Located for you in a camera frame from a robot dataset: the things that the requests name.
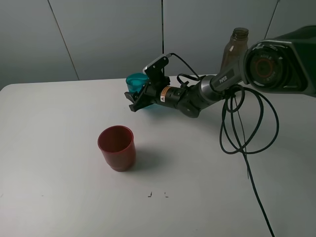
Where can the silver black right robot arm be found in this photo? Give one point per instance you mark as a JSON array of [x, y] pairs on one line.
[[283, 65]]

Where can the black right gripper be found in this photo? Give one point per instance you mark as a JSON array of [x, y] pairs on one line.
[[169, 96]]

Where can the smoky transparent water bottle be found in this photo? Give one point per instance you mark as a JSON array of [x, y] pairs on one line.
[[235, 47]]

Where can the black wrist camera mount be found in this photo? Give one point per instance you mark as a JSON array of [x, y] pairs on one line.
[[154, 71]]

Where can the red plastic cup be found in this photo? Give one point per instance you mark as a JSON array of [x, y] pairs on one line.
[[117, 146]]

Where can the teal translucent plastic cup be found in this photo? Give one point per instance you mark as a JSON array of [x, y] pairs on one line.
[[135, 82]]

